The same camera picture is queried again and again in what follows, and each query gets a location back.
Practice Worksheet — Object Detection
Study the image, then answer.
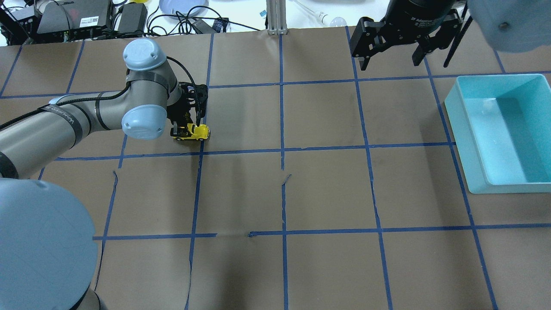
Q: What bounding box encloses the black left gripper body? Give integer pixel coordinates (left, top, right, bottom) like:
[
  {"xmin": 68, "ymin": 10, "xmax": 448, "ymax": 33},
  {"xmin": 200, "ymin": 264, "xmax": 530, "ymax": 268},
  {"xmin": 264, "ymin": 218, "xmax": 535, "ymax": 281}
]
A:
[{"xmin": 167, "ymin": 83, "xmax": 208, "ymax": 126}]

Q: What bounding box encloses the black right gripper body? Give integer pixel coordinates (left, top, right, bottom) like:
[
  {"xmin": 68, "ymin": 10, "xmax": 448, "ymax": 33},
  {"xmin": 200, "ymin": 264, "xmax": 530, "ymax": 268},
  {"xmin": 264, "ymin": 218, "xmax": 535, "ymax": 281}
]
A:
[{"xmin": 350, "ymin": 0, "xmax": 461, "ymax": 58}]

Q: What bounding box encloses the yellow toy beetle car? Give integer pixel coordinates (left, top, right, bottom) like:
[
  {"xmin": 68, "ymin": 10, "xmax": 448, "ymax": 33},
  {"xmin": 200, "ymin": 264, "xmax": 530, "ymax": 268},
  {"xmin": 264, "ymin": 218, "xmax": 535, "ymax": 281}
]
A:
[{"xmin": 173, "ymin": 123, "xmax": 211, "ymax": 141}]

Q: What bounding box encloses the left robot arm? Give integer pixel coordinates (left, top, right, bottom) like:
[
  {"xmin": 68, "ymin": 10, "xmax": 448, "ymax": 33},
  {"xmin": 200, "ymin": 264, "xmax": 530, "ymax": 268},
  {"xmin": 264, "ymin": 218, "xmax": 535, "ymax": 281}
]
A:
[{"xmin": 0, "ymin": 38, "xmax": 210, "ymax": 310}]

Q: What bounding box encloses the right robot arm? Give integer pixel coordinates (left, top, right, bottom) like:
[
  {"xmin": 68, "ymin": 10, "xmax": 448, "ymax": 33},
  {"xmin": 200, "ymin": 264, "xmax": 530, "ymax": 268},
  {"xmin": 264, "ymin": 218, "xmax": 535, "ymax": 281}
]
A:
[{"xmin": 350, "ymin": 0, "xmax": 550, "ymax": 71}]

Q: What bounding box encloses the light blue plate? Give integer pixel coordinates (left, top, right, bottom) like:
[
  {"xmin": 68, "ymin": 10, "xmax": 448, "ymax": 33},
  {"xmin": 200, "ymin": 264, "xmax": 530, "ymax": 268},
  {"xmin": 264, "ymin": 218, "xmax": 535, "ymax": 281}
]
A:
[{"xmin": 158, "ymin": 0, "xmax": 209, "ymax": 19}]

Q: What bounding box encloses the black power adapter brick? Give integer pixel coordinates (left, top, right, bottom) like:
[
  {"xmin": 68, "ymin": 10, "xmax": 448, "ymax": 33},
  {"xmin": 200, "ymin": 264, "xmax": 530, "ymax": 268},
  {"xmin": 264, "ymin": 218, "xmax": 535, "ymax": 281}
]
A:
[{"xmin": 116, "ymin": 2, "xmax": 147, "ymax": 33}]

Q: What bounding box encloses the teal plastic storage bin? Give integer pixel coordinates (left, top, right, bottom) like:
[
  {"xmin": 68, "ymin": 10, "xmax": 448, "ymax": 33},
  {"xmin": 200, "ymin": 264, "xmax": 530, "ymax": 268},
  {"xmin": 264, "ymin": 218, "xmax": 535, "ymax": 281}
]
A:
[{"xmin": 444, "ymin": 73, "xmax": 551, "ymax": 194}]

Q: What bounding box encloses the black electronics box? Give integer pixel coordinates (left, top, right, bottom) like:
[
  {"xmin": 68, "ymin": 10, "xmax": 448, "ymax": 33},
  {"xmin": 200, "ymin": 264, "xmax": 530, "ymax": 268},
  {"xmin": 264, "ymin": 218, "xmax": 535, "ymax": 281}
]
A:
[{"xmin": 12, "ymin": 0, "xmax": 114, "ymax": 43}]

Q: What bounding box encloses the brown paper table cover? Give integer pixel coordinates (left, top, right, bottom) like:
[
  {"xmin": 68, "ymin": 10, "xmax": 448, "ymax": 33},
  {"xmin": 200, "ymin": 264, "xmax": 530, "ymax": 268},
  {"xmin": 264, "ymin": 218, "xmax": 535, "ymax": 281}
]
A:
[{"xmin": 0, "ymin": 27, "xmax": 551, "ymax": 310}]

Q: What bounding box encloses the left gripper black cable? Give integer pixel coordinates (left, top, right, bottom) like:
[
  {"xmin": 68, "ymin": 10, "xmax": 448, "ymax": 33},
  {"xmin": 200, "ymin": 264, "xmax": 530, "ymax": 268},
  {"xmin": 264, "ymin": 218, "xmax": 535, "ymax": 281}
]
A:
[{"xmin": 0, "ymin": 55, "xmax": 203, "ymax": 130}]

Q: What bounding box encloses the aluminium frame post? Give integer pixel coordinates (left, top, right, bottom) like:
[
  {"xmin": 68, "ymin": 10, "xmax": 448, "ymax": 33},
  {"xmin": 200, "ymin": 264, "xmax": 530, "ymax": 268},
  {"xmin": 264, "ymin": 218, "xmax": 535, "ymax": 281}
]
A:
[{"xmin": 266, "ymin": 0, "xmax": 288, "ymax": 35}]

